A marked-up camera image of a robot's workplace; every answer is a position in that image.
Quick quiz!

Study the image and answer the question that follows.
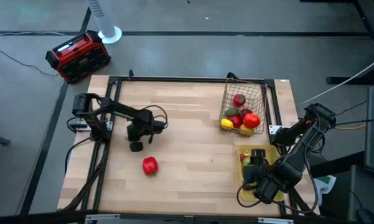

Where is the red black power station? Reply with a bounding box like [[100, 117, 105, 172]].
[[45, 30, 111, 84]]

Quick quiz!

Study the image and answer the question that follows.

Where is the white metal bracket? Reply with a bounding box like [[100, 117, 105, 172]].
[[268, 124, 283, 136]]

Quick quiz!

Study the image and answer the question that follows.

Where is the white floor cable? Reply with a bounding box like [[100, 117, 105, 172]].
[[295, 54, 374, 107]]

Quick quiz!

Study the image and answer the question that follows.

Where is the yellow-green plastic tray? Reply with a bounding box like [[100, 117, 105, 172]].
[[237, 144, 286, 202]]

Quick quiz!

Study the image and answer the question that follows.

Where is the large red bell pepper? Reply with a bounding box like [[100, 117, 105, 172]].
[[142, 156, 159, 176]]

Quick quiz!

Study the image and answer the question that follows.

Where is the yellow toy lemon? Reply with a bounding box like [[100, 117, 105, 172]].
[[220, 118, 234, 131]]

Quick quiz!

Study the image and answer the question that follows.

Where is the black aluminium table frame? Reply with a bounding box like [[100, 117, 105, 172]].
[[60, 70, 318, 218]]

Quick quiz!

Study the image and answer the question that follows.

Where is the large orange-red toy tomato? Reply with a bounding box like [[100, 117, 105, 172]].
[[242, 113, 261, 129]]

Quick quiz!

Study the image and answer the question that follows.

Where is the silver table edge bracket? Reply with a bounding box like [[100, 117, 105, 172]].
[[85, 213, 121, 224], [257, 217, 295, 224]]

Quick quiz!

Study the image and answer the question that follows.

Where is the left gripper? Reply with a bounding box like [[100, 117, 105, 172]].
[[126, 119, 153, 152]]

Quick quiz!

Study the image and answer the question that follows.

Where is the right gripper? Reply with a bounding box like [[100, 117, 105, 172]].
[[242, 148, 270, 184]]

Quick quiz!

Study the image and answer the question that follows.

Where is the green white cloth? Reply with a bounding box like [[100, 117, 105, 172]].
[[313, 175, 339, 206]]

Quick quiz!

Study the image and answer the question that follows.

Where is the wire mesh basket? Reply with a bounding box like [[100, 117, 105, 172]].
[[218, 77, 266, 137]]

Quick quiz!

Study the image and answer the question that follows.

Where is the bright red toy fruit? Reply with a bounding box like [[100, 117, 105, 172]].
[[228, 114, 243, 129]]

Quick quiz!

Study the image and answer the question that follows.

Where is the yellow-orange toy fruit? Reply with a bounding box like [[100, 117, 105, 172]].
[[238, 123, 255, 137]]

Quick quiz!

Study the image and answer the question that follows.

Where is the black floor stand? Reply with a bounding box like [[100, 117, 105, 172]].
[[325, 0, 374, 86]]

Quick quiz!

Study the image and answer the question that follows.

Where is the yellow floor cable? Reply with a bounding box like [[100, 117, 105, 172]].
[[334, 124, 367, 130]]

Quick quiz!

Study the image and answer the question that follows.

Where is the red apple with green stalk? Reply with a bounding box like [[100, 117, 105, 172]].
[[232, 93, 246, 108]]

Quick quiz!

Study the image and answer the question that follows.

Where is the white fan stand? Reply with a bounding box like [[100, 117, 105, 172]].
[[86, 0, 123, 45]]

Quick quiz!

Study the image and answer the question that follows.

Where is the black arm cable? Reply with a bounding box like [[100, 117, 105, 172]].
[[142, 105, 169, 130], [235, 182, 320, 216]]

